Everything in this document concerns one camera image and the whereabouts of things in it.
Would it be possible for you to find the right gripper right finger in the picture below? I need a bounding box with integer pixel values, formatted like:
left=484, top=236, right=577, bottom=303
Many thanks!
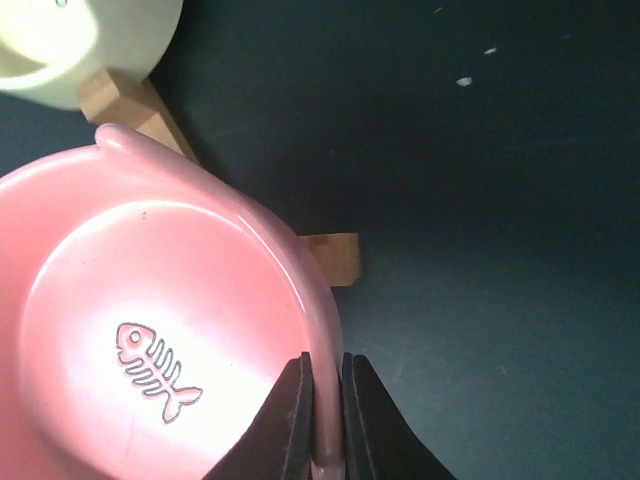
left=342, top=353, right=454, bottom=480

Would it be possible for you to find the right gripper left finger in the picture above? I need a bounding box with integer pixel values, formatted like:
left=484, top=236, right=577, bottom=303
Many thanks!
left=205, top=352, right=314, bottom=480

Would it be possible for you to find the pink pet bowl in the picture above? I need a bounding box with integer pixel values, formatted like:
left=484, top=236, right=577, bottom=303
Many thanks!
left=1, top=124, right=346, bottom=479

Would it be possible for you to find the wooden bowl stand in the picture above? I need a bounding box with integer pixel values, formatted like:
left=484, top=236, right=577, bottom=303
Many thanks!
left=75, top=69, right=361, bottom=287

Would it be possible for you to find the yellow pet bowl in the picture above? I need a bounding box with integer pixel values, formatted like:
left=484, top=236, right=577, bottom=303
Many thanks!
left=1, top=0, right=184, bottom=110

